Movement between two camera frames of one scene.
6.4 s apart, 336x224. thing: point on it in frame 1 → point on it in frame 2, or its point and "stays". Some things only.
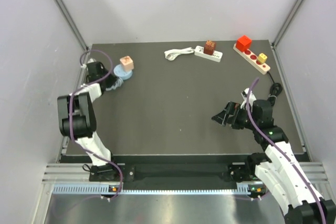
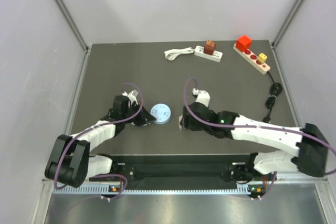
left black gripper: [113, 77] → [145, 117]
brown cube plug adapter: [209, 47] stays
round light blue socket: [118, 71] → [161, 112]
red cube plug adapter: [243, 43] stays
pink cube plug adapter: [127, 63] → [180, 118]
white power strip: [199, 51] stays
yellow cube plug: [262, 57] stays
